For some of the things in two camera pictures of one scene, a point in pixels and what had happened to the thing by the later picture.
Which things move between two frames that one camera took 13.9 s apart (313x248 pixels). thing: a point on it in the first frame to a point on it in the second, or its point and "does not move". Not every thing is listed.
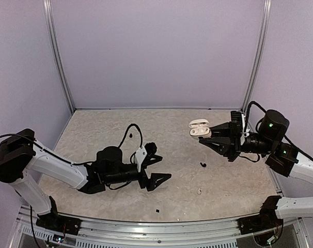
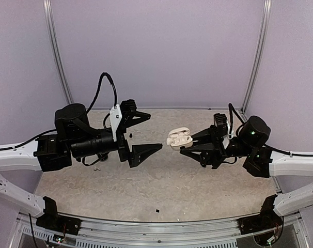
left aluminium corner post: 51,31 does not move
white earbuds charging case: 199,128 to 180,137
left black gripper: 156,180 to 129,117
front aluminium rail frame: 27,232 does not move
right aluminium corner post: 263,53 does not move
